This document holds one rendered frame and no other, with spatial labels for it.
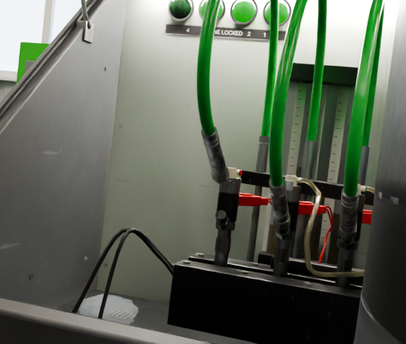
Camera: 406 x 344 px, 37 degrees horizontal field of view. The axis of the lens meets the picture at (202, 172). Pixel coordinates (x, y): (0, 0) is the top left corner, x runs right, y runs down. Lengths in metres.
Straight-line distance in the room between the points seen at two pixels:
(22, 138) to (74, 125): 0.15
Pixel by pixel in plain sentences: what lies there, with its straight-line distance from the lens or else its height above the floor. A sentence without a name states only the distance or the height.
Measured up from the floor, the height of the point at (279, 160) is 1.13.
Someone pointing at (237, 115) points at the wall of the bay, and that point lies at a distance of 1.09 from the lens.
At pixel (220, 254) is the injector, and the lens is 0.80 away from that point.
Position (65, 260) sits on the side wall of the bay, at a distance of 1.07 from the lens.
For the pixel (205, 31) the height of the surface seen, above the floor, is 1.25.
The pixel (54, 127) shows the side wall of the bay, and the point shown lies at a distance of 0.98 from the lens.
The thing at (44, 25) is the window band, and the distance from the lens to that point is 5.44.
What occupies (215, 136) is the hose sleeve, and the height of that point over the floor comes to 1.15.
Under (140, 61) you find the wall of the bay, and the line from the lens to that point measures 1.16.
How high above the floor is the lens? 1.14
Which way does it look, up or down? 3 degrees down
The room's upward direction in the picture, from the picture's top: 7 degrees clockwise
